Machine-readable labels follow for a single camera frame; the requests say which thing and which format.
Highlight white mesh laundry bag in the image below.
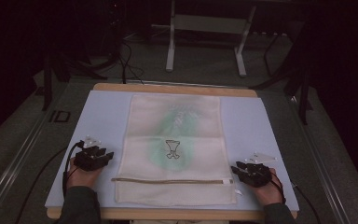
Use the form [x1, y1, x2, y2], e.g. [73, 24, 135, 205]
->
[114, 93, 239, 207]

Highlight person's right hand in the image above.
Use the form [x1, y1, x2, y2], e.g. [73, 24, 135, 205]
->
[251, 167, 286, 206]

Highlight pale blue mat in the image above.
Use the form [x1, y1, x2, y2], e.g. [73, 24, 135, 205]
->
[44, 90, 300, 213]

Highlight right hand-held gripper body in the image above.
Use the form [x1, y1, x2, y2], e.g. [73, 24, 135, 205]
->
[241, 151, 278, 189]

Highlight green garment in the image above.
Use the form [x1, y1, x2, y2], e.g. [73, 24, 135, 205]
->
[148, 103, 200, 173]

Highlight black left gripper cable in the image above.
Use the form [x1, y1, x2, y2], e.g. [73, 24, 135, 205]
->
[13, 140, 86, 224]

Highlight black stand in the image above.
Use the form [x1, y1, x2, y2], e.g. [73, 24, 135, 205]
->
[249, 18, 314, 126]
[41, 50, 109, 112]

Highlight black floor cables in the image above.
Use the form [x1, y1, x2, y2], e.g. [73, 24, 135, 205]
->
[117, 39, 145, 86]

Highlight white metal stand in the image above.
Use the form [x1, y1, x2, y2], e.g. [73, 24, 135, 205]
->
[151, 0, 257, 78]

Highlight wooden table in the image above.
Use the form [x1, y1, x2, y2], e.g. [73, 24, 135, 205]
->
[46, 82, 298, 221]

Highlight person's left hand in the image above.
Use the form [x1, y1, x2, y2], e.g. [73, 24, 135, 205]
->
[66, 157, 104, 189]

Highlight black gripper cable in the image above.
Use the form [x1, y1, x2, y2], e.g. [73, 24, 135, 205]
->
[268, 172, 322, 224]
[13, 140, 86, 224]

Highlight metal floor rail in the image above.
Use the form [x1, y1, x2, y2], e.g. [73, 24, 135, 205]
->
[0, 104, 65, 224]
[290, 94, 352, 224]

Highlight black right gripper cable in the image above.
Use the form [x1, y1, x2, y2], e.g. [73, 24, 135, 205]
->
[268, 172, 322, 224]

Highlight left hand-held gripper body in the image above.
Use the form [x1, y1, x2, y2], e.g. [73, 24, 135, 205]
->
[74, 134, 106, 172]

